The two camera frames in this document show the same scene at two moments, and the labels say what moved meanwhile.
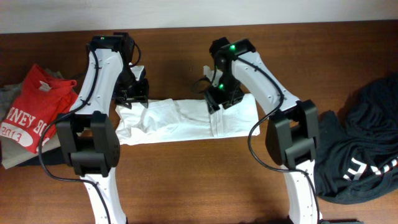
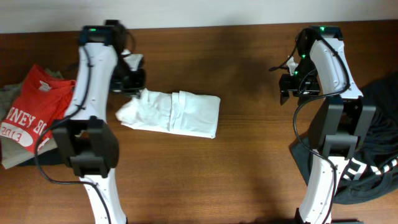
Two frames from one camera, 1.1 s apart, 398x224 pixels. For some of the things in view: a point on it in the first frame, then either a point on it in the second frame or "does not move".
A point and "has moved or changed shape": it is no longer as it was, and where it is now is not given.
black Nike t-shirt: x=356 y=154 does not move
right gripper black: x=212 y=99 → x=286 y=85
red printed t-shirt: x=39 y=99 does not move
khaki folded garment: x=13 y=154 does not move
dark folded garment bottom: x=53 y=157 does not move
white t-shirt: x=176 y=119 has moved or changed shape
